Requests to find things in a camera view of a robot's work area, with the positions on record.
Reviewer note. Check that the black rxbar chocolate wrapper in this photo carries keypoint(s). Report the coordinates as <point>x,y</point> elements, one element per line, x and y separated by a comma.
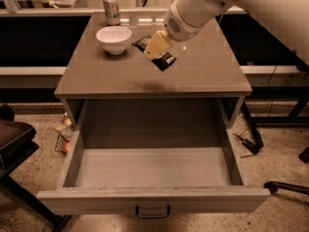
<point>163,62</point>

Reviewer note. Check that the black device with cable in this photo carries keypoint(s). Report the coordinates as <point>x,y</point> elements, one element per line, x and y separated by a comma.
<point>250,146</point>

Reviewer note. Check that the white ceramic bowl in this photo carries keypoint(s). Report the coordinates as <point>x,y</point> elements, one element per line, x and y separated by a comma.
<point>114,39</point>

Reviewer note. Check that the open grey top drawer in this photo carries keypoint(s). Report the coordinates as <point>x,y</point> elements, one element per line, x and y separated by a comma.
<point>152,153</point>

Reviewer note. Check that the black chair at left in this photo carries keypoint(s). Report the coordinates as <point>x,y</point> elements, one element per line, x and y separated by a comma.
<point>16,146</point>

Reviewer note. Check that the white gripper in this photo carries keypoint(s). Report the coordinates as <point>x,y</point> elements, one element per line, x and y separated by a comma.
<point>181,27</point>

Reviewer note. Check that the green white soda can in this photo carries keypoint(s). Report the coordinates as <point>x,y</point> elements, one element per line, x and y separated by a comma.
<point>112,14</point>

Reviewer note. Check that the grey cabinet counter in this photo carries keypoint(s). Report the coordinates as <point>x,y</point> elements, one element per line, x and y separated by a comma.
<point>205,67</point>

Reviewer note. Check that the black chair base leg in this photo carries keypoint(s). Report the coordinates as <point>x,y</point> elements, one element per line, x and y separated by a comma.
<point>273,187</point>

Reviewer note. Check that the black drawer handle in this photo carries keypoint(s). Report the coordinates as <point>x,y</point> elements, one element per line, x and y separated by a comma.
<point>141,212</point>

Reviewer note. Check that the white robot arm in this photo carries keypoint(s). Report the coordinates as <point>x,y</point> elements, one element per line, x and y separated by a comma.
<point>286,20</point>

